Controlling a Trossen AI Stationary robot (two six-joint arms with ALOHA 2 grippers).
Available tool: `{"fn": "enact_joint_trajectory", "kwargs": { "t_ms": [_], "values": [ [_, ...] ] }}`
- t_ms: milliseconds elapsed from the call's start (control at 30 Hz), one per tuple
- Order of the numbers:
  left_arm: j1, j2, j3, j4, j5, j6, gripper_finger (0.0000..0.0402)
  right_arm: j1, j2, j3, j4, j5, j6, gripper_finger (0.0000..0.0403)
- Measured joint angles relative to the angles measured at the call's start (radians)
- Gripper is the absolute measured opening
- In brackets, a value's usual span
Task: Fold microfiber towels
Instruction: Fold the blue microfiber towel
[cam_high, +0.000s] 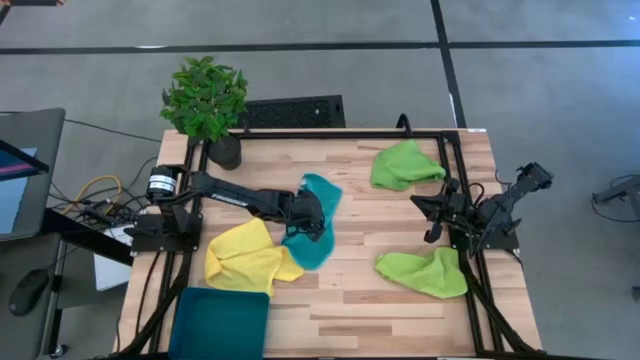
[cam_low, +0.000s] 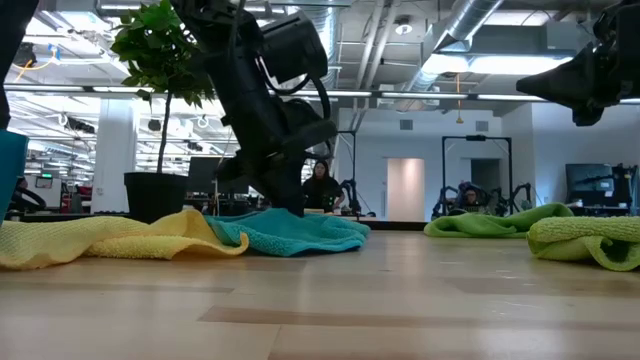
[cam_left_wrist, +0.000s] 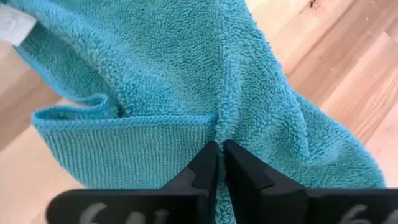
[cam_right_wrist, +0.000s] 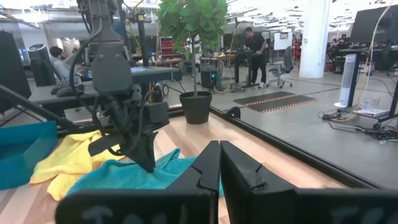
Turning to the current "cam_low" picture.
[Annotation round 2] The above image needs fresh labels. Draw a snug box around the yellow microfiber towel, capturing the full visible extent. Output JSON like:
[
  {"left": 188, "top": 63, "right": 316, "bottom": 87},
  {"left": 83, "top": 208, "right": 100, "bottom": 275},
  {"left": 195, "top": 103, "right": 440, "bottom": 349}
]
[{"left": 0, "top": 208, "right": 250, "bottom": 271}]

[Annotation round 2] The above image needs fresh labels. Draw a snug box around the silver ventilation duct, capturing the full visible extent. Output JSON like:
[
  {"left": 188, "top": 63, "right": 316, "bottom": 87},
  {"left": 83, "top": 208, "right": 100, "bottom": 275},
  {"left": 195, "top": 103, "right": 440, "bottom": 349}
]
[
  {"left": 399, "top": 0, "right": 505, "bottom": 99},
  {"left": 304, "top": 4, "right": 342, "bottom": 91}
]

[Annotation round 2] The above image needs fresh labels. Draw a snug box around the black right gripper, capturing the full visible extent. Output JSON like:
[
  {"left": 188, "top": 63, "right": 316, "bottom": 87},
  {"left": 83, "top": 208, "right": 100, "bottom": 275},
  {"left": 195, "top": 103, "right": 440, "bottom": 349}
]
[{"left": 516, "top": 0, "right": 640, "bottom": 127}]

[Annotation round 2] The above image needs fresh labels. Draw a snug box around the black background rig frame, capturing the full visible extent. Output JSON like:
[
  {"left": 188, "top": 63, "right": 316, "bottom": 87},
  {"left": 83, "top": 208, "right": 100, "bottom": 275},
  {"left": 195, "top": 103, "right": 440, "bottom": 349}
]
[
  {"left": 441, "top": 134, "right": 514, "bottom": 217},
  {"left": 337, "top": 129, "right": 358, "bottom": 216}
]

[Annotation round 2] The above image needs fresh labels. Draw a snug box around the black plant pot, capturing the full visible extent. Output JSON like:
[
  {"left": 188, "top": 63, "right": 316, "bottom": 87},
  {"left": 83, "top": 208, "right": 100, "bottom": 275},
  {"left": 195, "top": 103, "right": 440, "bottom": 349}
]
[{"left": 123, "top": 172, "right": 190, "bottom": 225}]

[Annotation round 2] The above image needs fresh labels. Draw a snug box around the teal microfiber towel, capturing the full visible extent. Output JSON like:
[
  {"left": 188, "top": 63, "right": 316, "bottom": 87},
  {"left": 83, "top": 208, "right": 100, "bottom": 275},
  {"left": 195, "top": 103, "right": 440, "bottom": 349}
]
[{"left": 203, "top": 207, "right": 371, "bottom": 258}]

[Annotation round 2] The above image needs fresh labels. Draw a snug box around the person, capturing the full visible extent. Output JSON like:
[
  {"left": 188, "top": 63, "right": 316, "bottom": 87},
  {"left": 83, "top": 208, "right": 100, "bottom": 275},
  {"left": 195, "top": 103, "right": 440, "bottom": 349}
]
[
  {"left": 301, "top": 159, "right": 346, "bottom": 214},
  {"left": 460, "top": 187, "right": 482, "bottom": 209},
  {"left": 9, "top": 175, "right": 47, "bottom": 214}
]

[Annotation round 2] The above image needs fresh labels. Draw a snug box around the green microfiber towel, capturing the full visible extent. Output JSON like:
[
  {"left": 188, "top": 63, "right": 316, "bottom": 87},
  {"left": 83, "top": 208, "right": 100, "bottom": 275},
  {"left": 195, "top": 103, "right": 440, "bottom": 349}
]
[
  {"left": 423, "top": 202, "right": 575, "bottom": 239},
  {"left": 526, "top": 215, "right": 640, "bottom": 273}
]

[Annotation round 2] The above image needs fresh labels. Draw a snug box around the green leafy plant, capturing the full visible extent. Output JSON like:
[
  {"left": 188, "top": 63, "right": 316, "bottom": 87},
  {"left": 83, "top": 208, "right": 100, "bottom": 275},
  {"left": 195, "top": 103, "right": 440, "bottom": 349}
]
[{"left": 109, "top": 0, "right": 217, "bottom": 175}]

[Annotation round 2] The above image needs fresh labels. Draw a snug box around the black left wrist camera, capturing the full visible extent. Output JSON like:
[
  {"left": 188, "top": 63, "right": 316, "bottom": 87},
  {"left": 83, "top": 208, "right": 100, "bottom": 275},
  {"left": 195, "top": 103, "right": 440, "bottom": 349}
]
[{"left": 259, "top": 12, "right": 330, "bottom": 85}]

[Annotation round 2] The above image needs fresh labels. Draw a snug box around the white door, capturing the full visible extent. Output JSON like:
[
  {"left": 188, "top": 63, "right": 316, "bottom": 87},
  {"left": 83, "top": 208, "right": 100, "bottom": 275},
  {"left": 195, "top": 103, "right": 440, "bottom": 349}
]
[{"left": 385, "top": 157, "right": 426, "bottom": 223}]

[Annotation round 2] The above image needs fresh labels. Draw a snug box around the teal plastic bin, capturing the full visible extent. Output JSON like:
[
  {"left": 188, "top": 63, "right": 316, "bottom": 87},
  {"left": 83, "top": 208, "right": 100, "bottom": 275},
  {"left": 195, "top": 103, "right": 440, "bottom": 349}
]
[{"left": 0, "top": 128, "right": 30, "bottom": 224}]

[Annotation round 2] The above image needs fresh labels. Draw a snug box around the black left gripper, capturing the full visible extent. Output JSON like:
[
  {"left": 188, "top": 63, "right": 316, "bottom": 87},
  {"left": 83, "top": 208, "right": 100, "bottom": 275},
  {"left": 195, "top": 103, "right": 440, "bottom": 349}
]
[{"left": 209, "top": 29, "right": 339, "bottom": 217}]

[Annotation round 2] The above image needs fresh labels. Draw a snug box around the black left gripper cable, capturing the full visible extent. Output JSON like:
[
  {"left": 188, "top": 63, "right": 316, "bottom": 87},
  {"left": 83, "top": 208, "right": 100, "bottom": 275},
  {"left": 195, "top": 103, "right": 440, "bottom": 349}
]
[{"left": 264, "top": 74, "right": 332, "bottom": 121}]

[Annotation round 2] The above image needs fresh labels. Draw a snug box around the white pillar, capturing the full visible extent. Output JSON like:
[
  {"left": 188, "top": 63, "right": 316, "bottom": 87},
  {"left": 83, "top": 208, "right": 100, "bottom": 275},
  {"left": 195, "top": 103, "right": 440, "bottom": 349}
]
[{"left": 91, "top": 97, "right": 140, "bottom": 215}]

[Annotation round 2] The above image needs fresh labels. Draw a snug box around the black computer monitor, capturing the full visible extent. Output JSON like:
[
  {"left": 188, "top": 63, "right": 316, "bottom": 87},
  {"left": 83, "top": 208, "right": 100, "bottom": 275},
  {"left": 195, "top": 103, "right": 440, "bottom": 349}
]
[
  {"left": 188, "top": 156, "right": 236, "bottom": 195},
  {"left": 565, "top": 163, "right": 615, "bottom": 194}
]

